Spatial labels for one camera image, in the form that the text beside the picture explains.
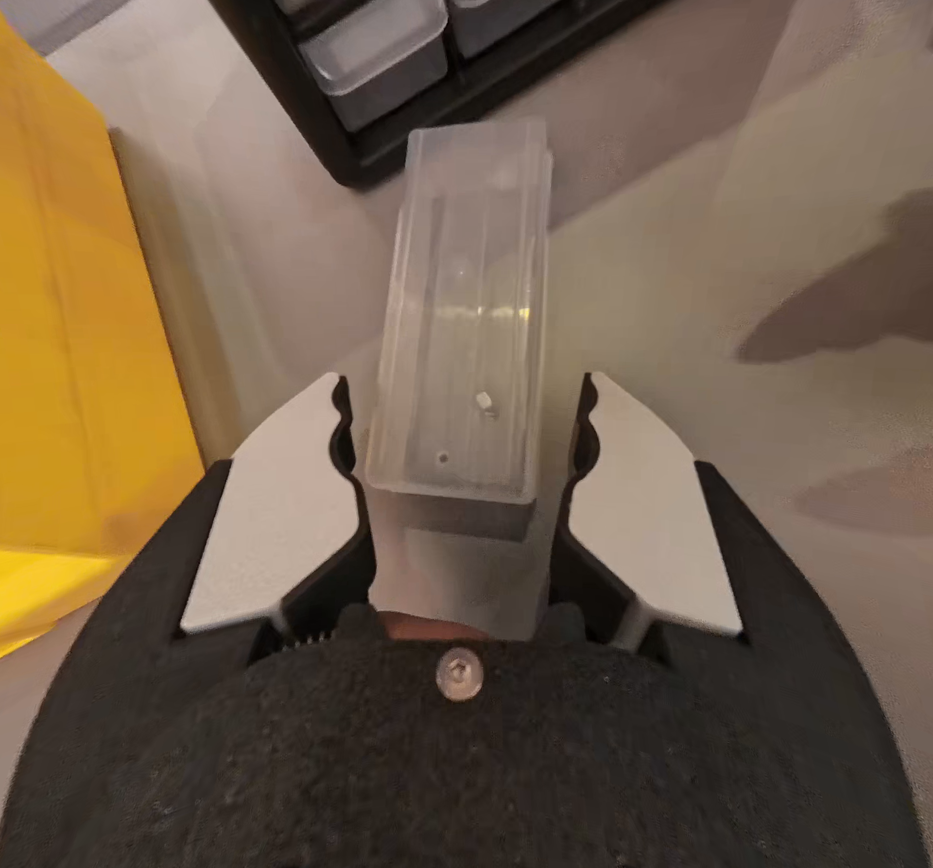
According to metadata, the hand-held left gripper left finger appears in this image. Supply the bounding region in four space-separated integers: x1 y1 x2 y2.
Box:
180 372 378 649

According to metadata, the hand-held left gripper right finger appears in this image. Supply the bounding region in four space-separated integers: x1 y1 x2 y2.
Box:
545 371 746 650

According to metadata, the yellow plastic bin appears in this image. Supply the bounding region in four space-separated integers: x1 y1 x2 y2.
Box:
0 11 208 658

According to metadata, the clear plastic drawer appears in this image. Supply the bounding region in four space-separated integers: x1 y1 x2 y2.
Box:
364 119 555 544

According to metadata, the black drawer cabinet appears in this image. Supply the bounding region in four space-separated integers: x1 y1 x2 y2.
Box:
164 0 774 190

